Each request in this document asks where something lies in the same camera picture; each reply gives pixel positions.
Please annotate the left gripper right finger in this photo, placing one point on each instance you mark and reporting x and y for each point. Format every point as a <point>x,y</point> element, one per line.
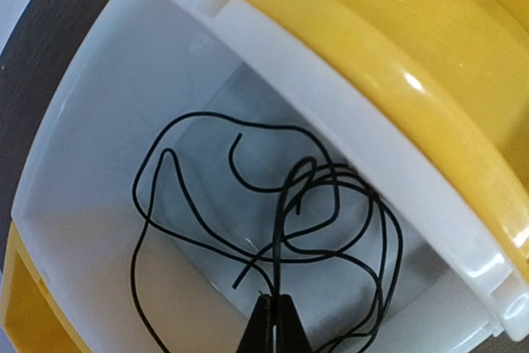
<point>290,334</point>

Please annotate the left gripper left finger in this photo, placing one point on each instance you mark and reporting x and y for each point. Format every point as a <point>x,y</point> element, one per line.
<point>258,334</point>

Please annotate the white translucent bin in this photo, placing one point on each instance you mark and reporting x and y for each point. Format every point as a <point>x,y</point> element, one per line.
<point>195,155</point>

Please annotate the yellow bin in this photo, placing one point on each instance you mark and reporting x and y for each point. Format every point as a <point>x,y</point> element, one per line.
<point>30,316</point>
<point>452,76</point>

